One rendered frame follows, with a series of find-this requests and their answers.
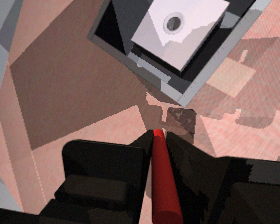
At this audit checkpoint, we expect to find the red peg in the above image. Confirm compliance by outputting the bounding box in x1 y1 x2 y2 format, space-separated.
151 129 183 224

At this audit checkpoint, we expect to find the dark grey open box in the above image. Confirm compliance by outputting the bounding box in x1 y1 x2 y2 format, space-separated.
86 0 272 108

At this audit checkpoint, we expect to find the white square plate with hole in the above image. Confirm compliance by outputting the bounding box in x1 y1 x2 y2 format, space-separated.
131 0 229 78

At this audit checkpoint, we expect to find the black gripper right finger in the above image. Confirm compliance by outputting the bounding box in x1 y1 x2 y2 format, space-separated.
166 131 280 224

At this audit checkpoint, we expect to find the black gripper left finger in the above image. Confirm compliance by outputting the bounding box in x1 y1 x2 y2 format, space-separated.
62 129 154 224

